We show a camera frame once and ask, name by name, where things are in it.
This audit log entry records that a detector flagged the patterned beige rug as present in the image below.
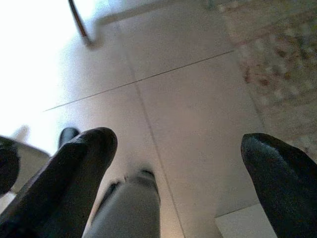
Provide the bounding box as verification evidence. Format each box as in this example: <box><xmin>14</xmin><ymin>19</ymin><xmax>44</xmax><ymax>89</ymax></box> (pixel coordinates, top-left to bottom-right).
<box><xmin>217</xmin><ymin>0</ymin><xmax>317</xmax><ymax>159</ymax></box>

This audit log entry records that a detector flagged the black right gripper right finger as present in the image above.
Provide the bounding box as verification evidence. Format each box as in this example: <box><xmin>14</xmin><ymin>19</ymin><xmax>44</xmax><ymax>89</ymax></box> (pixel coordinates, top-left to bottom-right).
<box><xmin>241</xmin><ymin>132</ymin><xmax>317</xmax><ymax>238</ymax></box>

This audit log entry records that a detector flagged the grey robot leg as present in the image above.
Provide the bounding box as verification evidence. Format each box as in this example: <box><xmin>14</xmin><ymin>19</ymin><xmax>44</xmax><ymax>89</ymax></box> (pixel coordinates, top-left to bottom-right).
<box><xmin>81</xmin><ymin>169</ymin><xmax>161</xmax><ymax>238</ymax></box>

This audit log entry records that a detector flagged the black rounded robot part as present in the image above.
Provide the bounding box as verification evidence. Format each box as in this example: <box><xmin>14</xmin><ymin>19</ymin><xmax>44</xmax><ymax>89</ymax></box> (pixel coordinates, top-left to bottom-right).
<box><xmin>0</xmin><ymin>135</ymin><xmax>21</xmax><ymax>198</ymax></box>

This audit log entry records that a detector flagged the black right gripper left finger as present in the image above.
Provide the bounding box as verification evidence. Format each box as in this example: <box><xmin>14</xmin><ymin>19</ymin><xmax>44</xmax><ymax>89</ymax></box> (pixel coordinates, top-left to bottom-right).
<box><xmin>0</xmin><ymin>127</ymin><xmax>118</xmax><ymax>238</ymax></box>

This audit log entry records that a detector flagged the metal chair leg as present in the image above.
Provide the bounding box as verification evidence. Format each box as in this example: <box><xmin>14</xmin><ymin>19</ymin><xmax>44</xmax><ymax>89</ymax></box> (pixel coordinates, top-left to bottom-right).
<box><xmin>67</xmin><ymin>0</ymin><xmax>98</xmax><ymax>47</ymax></box>

